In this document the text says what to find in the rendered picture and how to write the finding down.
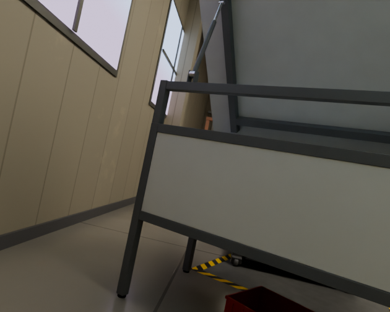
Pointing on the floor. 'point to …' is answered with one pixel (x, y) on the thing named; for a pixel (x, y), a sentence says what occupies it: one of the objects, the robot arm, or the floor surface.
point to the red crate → (261, 302)
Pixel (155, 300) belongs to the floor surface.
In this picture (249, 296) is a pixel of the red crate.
